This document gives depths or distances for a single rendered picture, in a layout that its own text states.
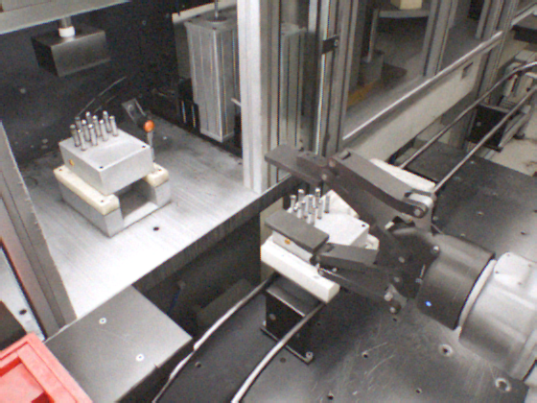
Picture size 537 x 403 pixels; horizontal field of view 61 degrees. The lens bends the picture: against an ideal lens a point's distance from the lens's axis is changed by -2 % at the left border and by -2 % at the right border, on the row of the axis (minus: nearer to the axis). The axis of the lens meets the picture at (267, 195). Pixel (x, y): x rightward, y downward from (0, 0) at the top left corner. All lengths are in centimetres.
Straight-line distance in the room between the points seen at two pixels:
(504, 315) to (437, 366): 55
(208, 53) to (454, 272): 65
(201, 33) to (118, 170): 31
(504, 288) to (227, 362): 60
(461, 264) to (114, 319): 46
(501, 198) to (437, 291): 97
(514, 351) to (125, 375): 43
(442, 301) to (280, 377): 51
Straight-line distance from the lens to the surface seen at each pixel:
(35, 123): 103
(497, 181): 142
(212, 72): 92
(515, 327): 39
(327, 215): 78
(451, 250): 41
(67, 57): 74
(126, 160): 76
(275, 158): 47
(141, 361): 63
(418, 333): 96
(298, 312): 79
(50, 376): 59
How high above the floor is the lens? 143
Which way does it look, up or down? 38 degrees down
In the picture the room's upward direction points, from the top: straight up
